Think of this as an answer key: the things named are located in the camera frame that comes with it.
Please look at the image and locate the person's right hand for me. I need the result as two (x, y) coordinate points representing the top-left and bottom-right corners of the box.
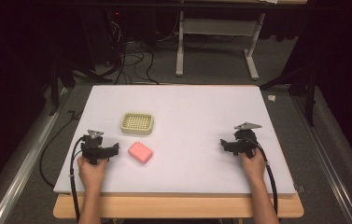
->
(240, 148), (267, 185)

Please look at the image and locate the person's left hand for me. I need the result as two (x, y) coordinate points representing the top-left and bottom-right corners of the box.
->
(77, 155), (109, 190)

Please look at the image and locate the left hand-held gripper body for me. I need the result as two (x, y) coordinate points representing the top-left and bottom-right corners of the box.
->
(80, 129), (110, 166)

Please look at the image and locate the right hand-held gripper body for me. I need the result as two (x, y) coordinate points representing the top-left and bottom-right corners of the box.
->
(232, 121), (263, 159)

